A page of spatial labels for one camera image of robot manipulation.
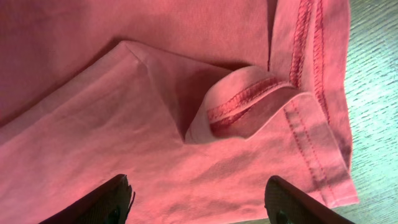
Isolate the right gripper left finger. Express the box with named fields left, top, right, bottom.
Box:
left=40, top=174, right=136, bottom=224

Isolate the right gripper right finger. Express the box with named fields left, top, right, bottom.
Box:
left=264, top=175, right=354, bottom=224

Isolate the plain red t-shirt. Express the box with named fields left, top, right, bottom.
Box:
left=1, top=0, right=358, bottom=223

